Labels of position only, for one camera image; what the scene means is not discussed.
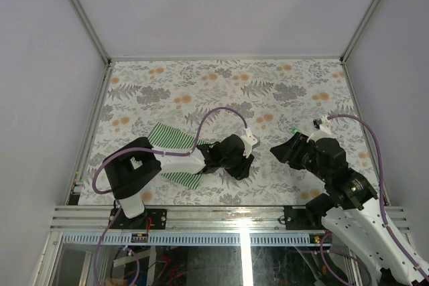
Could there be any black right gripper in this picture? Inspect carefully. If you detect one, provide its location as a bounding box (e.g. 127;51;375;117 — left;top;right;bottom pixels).
269;131;329;182

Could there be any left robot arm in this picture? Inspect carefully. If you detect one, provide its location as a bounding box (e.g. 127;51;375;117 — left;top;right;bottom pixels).
102;130;259;229

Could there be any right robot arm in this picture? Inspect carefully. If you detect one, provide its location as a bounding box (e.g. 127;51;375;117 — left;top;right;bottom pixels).
270;132;428;285

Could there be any green striped cloth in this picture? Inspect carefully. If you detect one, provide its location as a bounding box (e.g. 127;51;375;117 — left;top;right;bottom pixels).
148;123;202;190

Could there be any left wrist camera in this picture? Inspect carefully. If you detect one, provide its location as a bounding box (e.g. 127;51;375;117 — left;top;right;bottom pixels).
240;127;259;158

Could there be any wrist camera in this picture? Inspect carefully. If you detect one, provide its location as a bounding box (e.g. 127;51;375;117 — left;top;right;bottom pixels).
310;115;332;141
240;127;259;158

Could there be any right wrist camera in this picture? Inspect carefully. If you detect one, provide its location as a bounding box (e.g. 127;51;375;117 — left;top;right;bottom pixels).
310;115;332;141

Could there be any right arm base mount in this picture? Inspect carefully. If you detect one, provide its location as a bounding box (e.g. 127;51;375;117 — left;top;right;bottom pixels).
284;206;325;231

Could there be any slotted cable duct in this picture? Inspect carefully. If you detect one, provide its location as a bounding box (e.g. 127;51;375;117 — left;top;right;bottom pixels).
62;234;311;246

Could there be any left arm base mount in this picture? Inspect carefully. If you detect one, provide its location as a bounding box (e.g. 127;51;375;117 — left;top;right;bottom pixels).
109;208;168;231

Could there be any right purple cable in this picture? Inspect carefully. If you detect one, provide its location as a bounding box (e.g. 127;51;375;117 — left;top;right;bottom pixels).
320;113;429;286

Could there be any purple cable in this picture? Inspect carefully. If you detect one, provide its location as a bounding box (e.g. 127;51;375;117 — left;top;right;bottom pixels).
92;106;251;286
320;113;429;286

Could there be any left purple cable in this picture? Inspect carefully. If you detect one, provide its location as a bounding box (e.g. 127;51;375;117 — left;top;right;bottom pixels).
92;106;251;286

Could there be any aluminium front rail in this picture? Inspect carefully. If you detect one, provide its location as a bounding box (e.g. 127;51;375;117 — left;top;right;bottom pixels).
50;204;410;233

